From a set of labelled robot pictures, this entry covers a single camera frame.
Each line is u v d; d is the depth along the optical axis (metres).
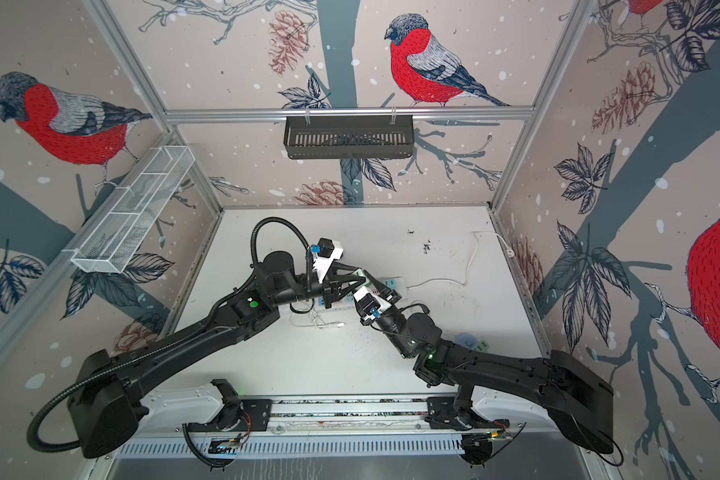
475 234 1.09
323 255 0.58
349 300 0.64
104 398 0.39
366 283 0.67
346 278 0.67
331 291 0.60
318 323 0.88
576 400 0.42
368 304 0.54
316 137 1.07
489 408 0.58
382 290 0.63
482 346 0.78
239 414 0.69
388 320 0.61
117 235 0.73
